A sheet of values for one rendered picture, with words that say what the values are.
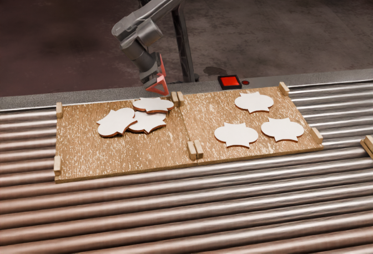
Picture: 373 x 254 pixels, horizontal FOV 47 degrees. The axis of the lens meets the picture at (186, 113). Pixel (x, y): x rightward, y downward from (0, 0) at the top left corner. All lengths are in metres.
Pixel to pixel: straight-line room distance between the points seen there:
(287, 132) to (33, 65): 2.61
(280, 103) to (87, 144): 0.69
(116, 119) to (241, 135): 0.40
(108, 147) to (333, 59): 2.89
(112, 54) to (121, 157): 2.46
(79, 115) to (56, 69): 2.11
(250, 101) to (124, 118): 0.45
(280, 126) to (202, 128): 0.26
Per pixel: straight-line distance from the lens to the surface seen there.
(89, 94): 1.60
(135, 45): 1.27
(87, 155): 1.31
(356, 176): 1.38
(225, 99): 1.53
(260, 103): 1.52
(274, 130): 1.41
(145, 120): 1.39
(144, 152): 1.30
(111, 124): 1.38
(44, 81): 3.43
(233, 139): 1.35
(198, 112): 1.46
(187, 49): 2.54
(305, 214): 1.23
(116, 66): 3.52
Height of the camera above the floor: 1.82
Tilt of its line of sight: 37 degrees down
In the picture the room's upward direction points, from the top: 3 degrees clockwise
